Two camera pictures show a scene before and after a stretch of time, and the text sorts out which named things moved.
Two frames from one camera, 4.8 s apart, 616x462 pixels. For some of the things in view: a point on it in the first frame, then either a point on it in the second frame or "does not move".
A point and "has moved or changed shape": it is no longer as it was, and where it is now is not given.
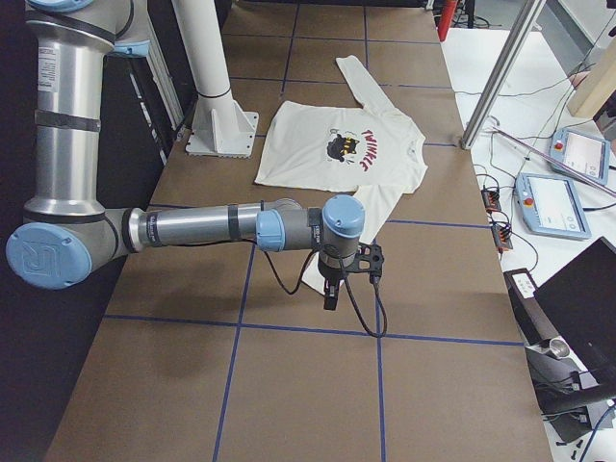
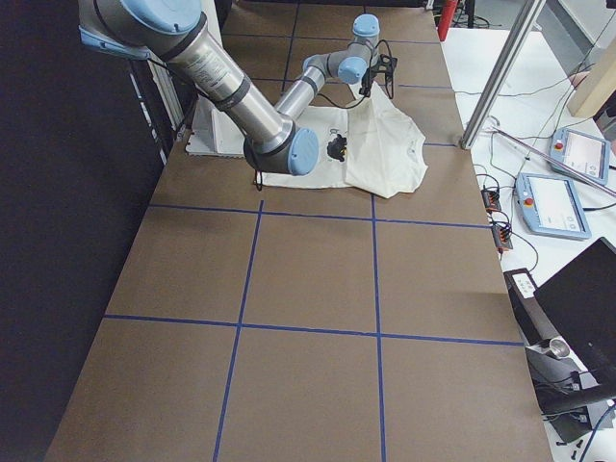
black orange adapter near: [501, 237] does not move
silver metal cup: [555, 346] does not move
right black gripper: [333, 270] → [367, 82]
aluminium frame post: [501, 71] does not move
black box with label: [532, 321] does not move
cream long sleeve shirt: [372, 151] has moved or changed shape
